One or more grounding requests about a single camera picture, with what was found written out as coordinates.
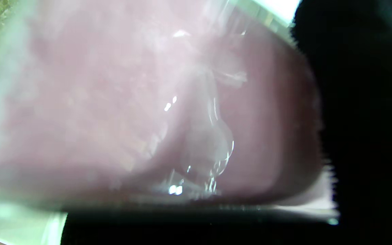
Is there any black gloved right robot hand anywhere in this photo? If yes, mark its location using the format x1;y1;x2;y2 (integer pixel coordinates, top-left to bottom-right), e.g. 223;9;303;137
60;0;392;245

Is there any clear square bottle pink seasoning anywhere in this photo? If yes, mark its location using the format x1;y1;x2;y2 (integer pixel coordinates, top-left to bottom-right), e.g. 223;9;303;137
0;0;339;218

